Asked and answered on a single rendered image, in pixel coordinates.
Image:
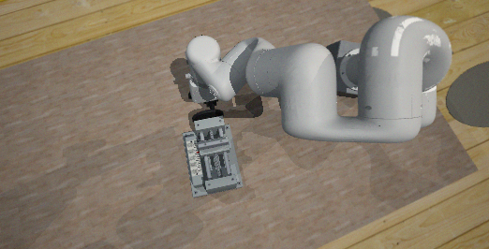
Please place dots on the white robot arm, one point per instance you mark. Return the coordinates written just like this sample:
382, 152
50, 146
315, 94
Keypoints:
400, 57

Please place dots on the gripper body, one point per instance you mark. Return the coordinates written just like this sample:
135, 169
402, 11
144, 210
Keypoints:
198, 94

